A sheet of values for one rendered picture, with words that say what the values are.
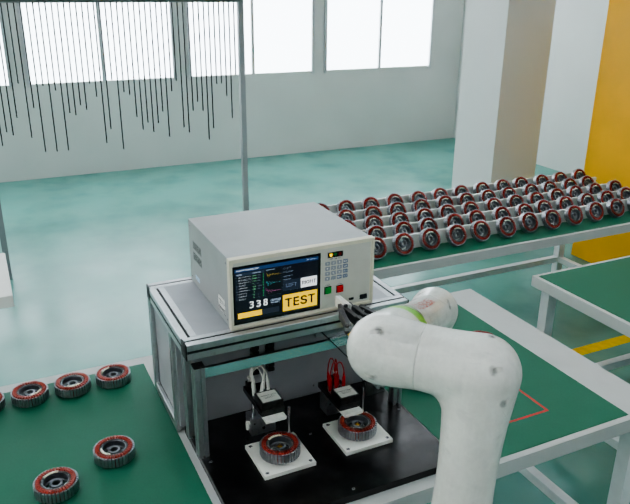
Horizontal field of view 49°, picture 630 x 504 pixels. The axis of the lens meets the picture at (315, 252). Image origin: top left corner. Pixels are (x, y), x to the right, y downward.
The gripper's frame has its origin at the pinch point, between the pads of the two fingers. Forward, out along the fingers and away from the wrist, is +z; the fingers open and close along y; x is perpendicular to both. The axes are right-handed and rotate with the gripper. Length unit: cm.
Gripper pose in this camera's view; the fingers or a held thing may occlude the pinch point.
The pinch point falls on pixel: (343, 305)
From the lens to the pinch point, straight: 189.9
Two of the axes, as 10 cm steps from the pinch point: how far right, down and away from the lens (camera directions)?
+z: -4.4, -3.2, 8.4
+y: 9.0, -1.5, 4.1
